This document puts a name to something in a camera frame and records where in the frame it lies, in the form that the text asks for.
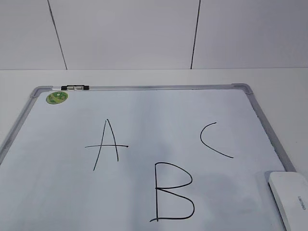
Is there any round green sticker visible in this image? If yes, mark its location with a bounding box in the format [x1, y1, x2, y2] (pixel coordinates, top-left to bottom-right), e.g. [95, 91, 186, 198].
[46, 91, 68, 105]

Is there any white board eraser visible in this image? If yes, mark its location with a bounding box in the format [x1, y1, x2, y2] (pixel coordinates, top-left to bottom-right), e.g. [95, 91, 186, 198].
[269, 171, 308, 231]

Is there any white board with grey frame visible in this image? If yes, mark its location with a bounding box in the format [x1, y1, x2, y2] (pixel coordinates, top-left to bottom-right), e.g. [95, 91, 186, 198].
[0, 84, 298, 231]

